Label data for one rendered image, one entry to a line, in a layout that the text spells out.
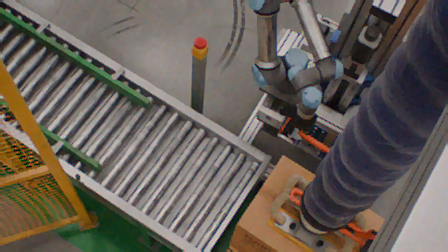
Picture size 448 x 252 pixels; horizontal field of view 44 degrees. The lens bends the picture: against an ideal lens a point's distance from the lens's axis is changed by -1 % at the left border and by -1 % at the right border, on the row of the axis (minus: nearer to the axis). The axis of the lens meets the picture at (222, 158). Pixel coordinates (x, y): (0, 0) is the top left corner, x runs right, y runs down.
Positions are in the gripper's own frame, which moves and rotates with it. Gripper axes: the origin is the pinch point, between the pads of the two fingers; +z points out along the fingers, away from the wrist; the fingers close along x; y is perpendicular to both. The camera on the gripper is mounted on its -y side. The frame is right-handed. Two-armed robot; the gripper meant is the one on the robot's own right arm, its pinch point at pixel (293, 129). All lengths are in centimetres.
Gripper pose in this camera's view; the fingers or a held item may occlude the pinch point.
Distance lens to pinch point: 256.3
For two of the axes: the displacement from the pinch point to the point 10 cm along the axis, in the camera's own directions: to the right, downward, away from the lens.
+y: 8.4, 5.2, -1.6
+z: -0.5, 3.7, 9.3
